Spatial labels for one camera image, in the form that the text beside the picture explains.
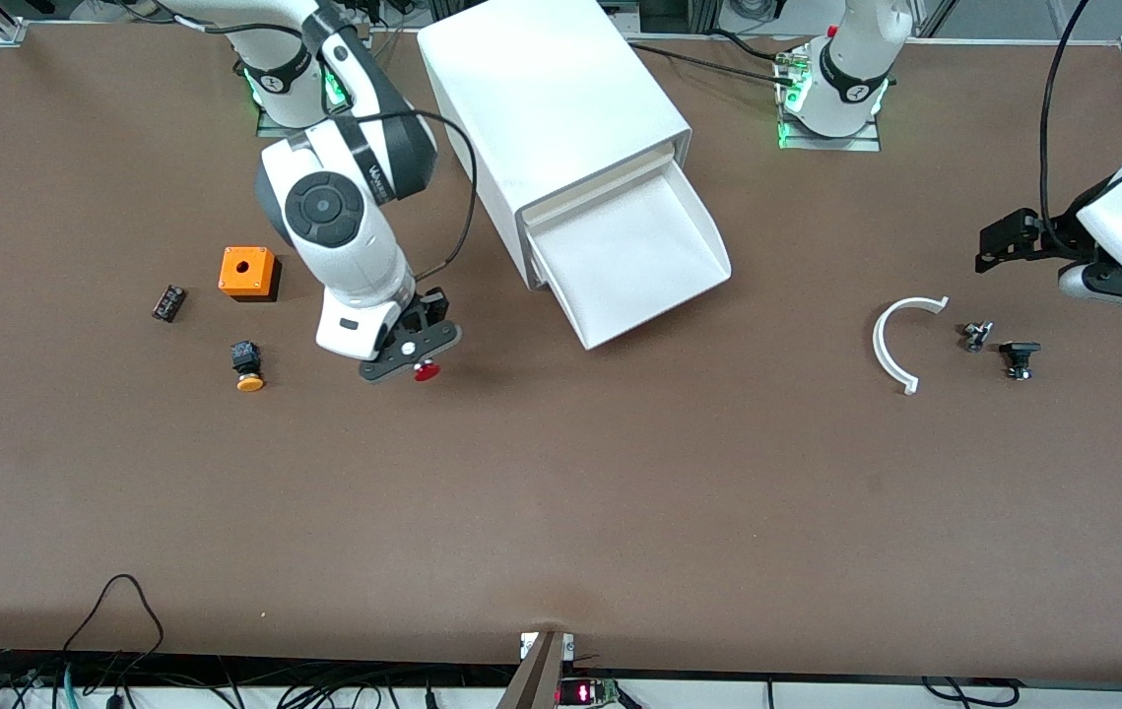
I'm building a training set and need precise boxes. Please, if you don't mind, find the black looped cable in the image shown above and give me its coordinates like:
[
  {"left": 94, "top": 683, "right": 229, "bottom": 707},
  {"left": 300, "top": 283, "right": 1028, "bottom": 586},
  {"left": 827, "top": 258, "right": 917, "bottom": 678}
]
[{"left": 61, "top": 574, "right": 165, "bottom": 682}]

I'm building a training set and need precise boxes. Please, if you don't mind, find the orange box with hole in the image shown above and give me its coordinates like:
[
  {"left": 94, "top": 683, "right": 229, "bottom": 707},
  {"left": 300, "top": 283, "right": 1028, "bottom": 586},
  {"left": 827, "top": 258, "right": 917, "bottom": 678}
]
[{"left": 218, "top": 246, "right": 282, "bottom": 303}]

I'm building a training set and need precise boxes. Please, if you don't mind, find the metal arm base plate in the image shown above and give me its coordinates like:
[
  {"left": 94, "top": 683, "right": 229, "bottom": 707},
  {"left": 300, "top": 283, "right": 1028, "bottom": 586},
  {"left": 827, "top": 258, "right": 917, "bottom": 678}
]
[
  {"left": 255, "top": 25, "right": 370, "bottom": 140},
  {"left": 775, "top": 39, "right": 883, "bottom": 153}
]

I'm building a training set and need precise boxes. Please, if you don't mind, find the white curved plastic piece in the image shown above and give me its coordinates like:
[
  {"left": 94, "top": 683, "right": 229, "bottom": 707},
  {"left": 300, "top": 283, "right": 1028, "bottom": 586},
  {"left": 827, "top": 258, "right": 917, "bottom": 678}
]
[{"left": 873, "top": 296, "right": 950, "bottom": 396}]

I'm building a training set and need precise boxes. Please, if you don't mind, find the circuit board with red display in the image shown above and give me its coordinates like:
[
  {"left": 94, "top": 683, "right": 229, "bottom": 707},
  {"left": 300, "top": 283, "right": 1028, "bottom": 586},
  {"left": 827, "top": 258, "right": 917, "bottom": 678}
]
[{"left": 557, "top": 677, "right": 623, "bottom": 708}]

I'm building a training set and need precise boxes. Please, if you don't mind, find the black cable on table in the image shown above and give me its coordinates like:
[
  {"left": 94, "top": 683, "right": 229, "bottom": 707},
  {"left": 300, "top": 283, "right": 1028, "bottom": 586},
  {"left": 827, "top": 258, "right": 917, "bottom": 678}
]
[{"left": 627, "top": 32, "right": 803, "bottom": 88}]

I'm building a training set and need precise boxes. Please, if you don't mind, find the small black plastic part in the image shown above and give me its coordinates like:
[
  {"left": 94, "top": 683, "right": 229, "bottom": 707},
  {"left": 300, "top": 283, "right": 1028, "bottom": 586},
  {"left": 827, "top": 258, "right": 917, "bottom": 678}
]
[{"left": 999, "top": 341, "right": 1043, "bottom": 381}]

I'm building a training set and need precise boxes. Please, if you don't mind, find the orange push button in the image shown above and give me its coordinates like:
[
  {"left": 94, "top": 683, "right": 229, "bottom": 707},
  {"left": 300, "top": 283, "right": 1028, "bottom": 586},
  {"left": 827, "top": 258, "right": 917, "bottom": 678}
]
[{"left": 230, "top": 340, "right": 267, "bottom": 394}]

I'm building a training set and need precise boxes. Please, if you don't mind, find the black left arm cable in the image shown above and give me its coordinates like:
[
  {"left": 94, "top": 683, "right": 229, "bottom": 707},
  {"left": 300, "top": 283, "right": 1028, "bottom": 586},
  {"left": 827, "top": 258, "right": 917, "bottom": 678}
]
[{"left": 1040, "top": 0, "right": 1095, "bottom": 242}]

